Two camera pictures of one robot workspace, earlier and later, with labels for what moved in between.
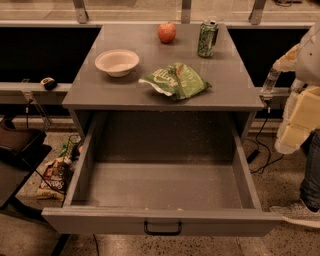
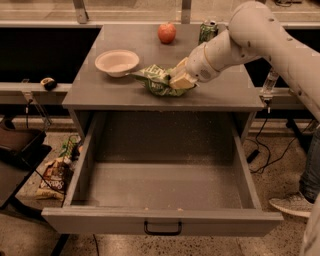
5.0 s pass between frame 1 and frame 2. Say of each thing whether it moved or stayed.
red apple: stayed
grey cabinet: stayed
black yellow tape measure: stayed
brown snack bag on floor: stayed
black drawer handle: stayed
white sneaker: moved
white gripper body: moved
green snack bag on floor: stayed
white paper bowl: stayed
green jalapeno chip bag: moved
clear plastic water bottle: stayed
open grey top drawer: stayed
